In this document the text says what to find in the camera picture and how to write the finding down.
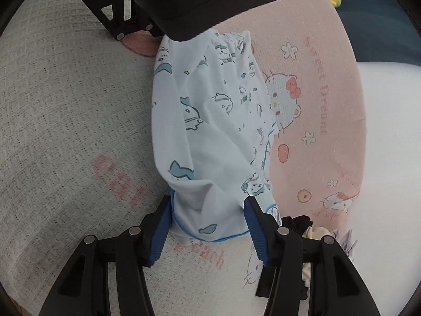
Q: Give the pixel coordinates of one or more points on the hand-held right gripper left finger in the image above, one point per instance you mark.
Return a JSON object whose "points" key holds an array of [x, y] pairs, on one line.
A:
{"points": [[161, 233]]}

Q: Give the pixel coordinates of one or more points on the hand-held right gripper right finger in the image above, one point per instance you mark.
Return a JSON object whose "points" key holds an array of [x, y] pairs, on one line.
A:
{"points": [[255, 233]]}

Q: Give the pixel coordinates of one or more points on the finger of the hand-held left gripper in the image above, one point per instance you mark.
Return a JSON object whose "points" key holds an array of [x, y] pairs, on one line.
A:
{"points": [[121, 23]]}

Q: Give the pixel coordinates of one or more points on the light blue cartoon pajama pants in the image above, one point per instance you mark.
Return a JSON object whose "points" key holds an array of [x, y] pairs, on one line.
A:
{"points": [[210, 131]]}

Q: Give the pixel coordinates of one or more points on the folded black garment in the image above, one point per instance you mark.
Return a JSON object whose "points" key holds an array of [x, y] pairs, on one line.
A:
{"points": [[297, 223]]}

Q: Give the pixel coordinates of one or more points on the folded cream garment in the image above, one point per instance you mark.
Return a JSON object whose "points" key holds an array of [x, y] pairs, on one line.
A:
{"points": [[317, 232]]}

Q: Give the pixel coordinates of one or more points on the folded pale blue garment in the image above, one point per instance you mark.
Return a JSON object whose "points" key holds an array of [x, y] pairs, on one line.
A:
{"points": [[345, 243]]}

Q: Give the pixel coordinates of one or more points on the pink cream cat printed blanket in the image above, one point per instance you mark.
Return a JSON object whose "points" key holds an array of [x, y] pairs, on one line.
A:
{"points": [[65, 105]]}

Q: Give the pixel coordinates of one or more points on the dark blue curtain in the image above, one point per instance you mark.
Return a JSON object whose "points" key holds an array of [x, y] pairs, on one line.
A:
{"points": [[378, 29]]}

